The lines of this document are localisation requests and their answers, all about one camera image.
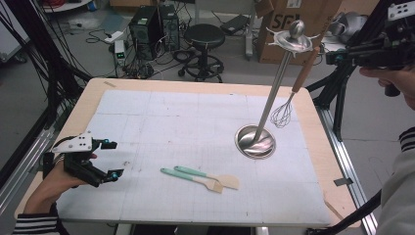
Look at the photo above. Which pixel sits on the white device with green light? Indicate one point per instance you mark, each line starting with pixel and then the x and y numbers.
pixel 119 52

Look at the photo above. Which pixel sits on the person's right hand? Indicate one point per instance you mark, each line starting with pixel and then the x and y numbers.
pixel 398 80

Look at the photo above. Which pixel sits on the white grid mat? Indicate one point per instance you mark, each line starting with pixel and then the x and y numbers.
pixel 195 130

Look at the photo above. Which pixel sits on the person's left hand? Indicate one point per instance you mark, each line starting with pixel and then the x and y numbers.
pixel 62 182

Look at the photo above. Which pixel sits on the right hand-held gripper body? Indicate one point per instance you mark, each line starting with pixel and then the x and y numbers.
pixel 388 45

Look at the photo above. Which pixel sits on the black tape strip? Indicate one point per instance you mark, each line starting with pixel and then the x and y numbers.
pixel 343 181

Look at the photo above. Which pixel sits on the aluminium rail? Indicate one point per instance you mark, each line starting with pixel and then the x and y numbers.
pixel 23 163
pixel 349 169

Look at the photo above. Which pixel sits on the black round stool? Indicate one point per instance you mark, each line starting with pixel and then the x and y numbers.
pixel 204 36

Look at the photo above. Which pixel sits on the grey metal post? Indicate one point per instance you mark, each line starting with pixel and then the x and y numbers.
pixel 249 42

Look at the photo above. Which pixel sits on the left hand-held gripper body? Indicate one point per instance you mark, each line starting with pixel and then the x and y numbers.
pixel 76 143

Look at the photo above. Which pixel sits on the white flat sheet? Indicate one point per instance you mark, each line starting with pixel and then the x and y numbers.
pixel 332 47

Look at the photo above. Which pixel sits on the black metal frame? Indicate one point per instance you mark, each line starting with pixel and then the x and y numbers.
pixel 49 65

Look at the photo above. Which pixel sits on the large brown cardboard box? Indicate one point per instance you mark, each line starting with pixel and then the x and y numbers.
pixel 313 13

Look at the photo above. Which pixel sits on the white power strip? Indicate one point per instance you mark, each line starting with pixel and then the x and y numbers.
pixel 114 36

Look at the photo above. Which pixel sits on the steel utensil stand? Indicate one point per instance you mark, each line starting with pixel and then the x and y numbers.
pixel 254 143

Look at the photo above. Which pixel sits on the black metal stand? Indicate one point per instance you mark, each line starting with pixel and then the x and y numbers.
pixel 339 98

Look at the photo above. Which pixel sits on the black computer tower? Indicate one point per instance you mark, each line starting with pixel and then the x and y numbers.
pixel 145 36
pixel 169 29

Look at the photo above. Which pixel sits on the black flat device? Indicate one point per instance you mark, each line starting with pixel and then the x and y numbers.
pixel 235 24

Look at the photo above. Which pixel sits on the grey round appliance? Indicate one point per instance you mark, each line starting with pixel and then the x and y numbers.
pixel 352 23

